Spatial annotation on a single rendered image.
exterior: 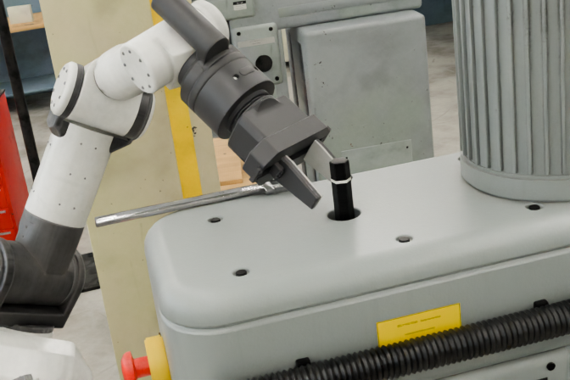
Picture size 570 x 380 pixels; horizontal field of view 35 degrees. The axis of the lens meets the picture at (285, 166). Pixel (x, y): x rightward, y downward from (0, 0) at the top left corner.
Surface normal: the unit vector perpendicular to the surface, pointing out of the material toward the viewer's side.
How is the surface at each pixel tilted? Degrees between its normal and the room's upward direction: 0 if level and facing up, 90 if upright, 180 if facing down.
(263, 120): 37
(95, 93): 71
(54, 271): 100
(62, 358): 58
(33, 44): 90
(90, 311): 0
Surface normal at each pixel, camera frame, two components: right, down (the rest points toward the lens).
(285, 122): 0.37, -0.66
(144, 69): -0.71, 0.54
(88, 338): -0.12, -0.93
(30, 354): 0.40, -0.30
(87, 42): 0.25, 0.30
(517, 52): -0.55, 0.35
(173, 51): 0.15, -0.52
